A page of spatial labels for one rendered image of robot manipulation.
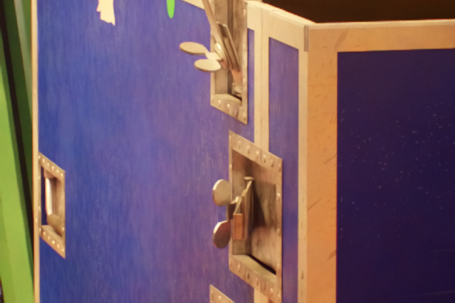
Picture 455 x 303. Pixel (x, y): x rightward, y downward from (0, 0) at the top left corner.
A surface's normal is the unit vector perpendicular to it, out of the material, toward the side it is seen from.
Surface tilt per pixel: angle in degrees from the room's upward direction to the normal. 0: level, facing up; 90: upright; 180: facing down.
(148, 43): 90
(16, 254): 76
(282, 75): 90
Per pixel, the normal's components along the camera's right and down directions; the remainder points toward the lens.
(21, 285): 0.58, -0.12
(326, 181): 0.26, 0.15
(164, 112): -0.97, 0.04
